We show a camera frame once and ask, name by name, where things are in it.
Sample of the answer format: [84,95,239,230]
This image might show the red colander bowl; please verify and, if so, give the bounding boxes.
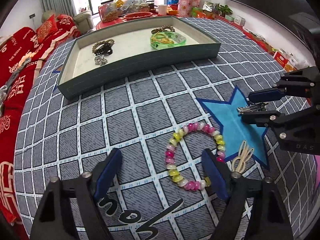
[124,11,153,21]

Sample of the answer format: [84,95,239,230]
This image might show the white mug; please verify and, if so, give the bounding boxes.
[157,4,168,16]

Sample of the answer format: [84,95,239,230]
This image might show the red covered sofa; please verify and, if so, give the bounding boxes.
[1,17,81,239]

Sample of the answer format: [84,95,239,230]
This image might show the green armchair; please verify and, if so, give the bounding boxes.
[41,10,94,34]

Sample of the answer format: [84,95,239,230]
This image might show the green translucent bangle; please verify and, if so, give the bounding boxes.
[150,31,187,50]

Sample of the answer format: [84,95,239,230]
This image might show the yellow cord bead pendant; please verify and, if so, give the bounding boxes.
[150,32,175,44]

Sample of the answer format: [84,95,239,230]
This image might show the red floral gift box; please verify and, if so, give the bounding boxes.
[177,0,200,17]

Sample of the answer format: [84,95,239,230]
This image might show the silver metal hair clip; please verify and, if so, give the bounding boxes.
[94,54,108,66]

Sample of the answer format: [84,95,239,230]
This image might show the black claw clip scrunchie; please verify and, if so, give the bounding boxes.
[92,39,115,56]

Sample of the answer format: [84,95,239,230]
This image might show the red round table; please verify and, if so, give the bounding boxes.
[96,14,179,31]

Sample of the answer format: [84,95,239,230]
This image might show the teal jewelry tray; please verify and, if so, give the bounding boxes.
[57,16,221,100]

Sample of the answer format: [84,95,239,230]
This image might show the brown bead bracelet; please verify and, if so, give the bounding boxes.
[151,25,176,35]

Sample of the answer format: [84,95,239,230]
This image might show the grey checkered tablecloth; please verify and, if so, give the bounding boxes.
[13,17,318,240]

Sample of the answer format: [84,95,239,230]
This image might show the black wall television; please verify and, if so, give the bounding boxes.
[231,0,319,64]

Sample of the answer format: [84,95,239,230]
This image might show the pink yellow bead bracelet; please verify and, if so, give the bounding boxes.
[164,122,226,192]

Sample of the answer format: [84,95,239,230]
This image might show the red square cushion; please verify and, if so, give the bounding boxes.
[36,14,58,43]

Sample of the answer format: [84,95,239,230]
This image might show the blue star sticker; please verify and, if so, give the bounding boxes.
[197,87,270,170]

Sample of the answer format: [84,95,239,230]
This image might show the floral light blanket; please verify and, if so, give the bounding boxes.
[0,57,31,117]

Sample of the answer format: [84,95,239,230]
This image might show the beige hair tie loops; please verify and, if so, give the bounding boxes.
[231,140,255,174]

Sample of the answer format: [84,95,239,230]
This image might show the potted green plant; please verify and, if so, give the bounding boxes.
[214,3,233,17]

